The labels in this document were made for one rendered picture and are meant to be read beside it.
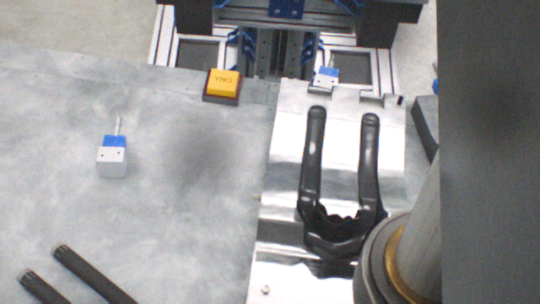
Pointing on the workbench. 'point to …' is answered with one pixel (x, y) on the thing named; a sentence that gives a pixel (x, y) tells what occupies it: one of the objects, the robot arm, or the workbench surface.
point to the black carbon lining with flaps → (324, 227)
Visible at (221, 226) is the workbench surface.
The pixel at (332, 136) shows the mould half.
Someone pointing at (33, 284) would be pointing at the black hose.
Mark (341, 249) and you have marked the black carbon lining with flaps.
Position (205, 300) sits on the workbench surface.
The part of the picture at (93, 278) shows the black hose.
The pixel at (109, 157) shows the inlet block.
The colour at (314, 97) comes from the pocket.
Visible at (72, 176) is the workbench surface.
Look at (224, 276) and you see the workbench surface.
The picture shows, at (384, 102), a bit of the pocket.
